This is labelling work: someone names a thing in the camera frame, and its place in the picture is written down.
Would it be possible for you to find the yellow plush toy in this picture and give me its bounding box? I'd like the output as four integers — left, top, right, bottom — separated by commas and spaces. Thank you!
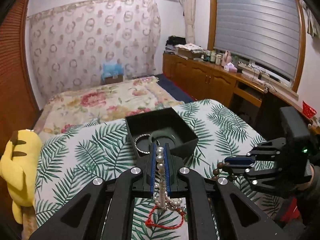
1, 129, 42, 224

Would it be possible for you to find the stack of papers and clothes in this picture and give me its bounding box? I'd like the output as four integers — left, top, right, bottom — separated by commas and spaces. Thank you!
164, 36, 207, 60

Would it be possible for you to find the silver bangle ring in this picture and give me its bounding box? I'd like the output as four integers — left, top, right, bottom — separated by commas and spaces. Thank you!
133, 133, 153, 155

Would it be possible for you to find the pink tissue box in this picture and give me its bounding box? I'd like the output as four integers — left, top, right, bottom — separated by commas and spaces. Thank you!
223, 62, 238, 73

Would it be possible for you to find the black jewelry box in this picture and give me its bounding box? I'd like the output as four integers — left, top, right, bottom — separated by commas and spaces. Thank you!
125, 108, 199, 159

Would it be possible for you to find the red braided cord bracelet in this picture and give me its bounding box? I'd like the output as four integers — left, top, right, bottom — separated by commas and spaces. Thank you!
145, 204, 187, 230

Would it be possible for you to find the white pearl necklace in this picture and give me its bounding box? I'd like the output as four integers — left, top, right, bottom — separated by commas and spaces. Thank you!
152, 146, 185, 210

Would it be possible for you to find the red mesh basket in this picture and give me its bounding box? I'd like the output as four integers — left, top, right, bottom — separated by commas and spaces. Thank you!
302, 101, 317, 119

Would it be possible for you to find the dark blue mattress edge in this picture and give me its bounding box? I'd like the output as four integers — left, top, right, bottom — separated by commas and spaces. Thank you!
155, 74, 194, 103

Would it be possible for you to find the brown louvered wardrobe door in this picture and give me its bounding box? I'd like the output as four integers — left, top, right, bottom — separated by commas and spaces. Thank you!
0, 0, 40, 153

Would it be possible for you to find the white power strip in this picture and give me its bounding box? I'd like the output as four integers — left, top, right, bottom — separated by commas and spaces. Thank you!
238, 62, 270, 80

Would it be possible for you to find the right hand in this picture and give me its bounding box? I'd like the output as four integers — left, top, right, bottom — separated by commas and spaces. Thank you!
294, 164, 319, 225

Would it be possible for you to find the wooden sideboard cabinet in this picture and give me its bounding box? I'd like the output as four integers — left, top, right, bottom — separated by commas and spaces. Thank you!
163, 53, 302, 111

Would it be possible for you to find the beige lace window curtain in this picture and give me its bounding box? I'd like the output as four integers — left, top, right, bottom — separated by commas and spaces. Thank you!
182, 0, 196, 44

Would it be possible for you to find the floral bed cover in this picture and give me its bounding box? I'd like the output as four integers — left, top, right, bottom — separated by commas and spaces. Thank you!
34, 76, 183, 141

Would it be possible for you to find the grey window roller blind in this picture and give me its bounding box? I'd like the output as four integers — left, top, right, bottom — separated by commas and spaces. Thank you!
214, 0, 300, 80

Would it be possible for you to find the circle patterned sheer curtain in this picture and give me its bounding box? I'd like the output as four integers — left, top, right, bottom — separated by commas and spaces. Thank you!
29, 0, 161, 100

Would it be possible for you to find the palm leaf print tablecloth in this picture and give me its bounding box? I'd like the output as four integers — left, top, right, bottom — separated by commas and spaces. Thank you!
34, 98, 288, 240

